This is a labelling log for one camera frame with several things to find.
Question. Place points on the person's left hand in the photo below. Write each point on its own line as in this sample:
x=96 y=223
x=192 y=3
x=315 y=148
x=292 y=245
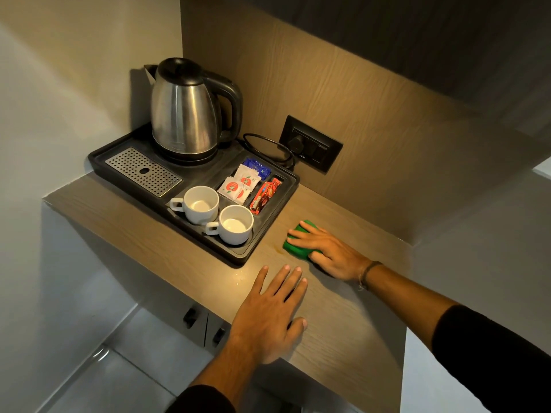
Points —
x=264 y=322

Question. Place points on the person's right hand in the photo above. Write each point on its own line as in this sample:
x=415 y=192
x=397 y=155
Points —
x=340 y=258

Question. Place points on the person's right fingers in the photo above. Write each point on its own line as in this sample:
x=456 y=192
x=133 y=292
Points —
x=305 y=240

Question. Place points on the person's left little finger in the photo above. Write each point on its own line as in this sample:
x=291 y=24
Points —
x=259 y=281

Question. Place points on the person's left thumb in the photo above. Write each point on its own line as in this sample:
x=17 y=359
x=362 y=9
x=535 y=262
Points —
x=297 y=329

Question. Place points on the person's left middle finger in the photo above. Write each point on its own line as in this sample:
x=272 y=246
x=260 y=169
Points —
x=290 y=286

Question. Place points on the green sponge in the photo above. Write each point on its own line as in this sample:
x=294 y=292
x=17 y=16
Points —
x=301 y=252

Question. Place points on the person's right forearm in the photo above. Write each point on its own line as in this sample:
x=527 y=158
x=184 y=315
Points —
x=409 y=296

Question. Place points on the person's left forearm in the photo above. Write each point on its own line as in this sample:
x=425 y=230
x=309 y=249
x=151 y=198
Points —
x=228 y=369

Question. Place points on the white ceramic cup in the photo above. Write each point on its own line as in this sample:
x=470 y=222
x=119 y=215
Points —
x=234 y=225
x=200 y=206

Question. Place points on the orange stick sachet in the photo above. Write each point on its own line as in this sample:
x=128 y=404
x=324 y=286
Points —
x=272 y=189

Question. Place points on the grey cabinet door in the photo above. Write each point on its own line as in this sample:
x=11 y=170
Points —
x=217 y=326
x=172 y=313

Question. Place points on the red stick sachet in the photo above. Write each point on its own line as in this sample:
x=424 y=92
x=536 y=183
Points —
x=259 y=198

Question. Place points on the white red-print tea sachet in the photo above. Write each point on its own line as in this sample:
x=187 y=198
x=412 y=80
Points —
x=233 y=190
x=247 y=177

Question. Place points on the blue sachet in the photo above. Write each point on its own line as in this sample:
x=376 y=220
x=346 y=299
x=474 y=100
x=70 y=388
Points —
x=258 y=167

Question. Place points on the black power plug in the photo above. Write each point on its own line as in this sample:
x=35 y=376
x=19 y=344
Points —
x=296 y=144

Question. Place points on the black kettle power base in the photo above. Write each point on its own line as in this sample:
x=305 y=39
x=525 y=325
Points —
x=189 y=159

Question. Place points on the perforated metal drip grate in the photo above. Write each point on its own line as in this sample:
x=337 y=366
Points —
x=142 y=171

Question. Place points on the stainless steel electric kettle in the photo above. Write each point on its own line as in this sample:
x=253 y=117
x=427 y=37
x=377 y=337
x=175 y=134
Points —
x=183 y=111

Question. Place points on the black plastic hospitality tray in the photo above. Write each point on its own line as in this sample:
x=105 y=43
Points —
x=129 y=144

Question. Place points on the black long-sleeved shirt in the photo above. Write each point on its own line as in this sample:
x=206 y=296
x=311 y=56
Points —
x=495 y=365

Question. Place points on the dark wooden overhead cabinet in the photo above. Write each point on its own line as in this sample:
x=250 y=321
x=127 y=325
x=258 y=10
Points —
x=430 y=42

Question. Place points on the black wall socket plate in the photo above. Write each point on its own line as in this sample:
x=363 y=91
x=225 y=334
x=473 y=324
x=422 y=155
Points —
x=323 y=146

